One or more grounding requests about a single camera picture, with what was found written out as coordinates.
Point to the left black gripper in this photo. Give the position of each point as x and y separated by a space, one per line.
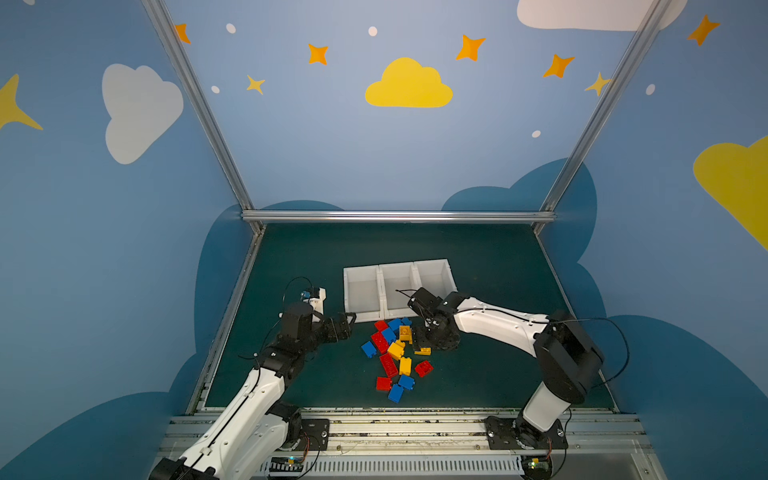
339 327

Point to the white right bin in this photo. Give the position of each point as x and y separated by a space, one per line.
436 276

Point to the aluminium rail base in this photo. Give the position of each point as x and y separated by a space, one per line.
451 443

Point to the left controller board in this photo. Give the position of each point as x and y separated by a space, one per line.
286 467

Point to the right aluminium frame post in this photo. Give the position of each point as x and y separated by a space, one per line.
641 42

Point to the red brick bottom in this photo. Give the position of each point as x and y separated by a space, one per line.
383 384

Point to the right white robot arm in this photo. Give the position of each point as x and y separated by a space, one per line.
568 358

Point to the white left bin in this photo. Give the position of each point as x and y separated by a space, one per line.
362 294

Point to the aluminium frame post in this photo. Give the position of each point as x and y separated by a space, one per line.
161 20
641 42

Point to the white bin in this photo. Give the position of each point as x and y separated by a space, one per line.
362 294
400 281
436 276

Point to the red brick right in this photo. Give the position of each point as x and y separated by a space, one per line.
423 368

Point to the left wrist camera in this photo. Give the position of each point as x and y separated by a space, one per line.
315 297

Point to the right controller board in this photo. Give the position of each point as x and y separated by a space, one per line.
536 468

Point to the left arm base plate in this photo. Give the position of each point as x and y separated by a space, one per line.
311 435

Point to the left aluminium frame post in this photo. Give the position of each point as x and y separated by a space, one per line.
161 20

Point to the controller board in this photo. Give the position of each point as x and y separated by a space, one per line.
286 467
536 468

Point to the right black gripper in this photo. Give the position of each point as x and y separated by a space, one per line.
428 306

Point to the long red brick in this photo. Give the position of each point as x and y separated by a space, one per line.
380 342
389 365

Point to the blue brick top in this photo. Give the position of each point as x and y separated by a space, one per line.
391 332

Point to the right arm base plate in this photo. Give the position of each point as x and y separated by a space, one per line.
518 434

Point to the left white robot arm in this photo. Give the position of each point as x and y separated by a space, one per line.
256 423

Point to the white middle bin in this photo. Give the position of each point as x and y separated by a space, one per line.
400 281

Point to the blue brick bottom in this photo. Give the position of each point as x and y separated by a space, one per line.
396 393

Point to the horizontal aluminium frame bar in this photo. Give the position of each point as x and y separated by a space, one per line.
300 216

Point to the yellow brick top studs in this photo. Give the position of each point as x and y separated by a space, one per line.
405 334

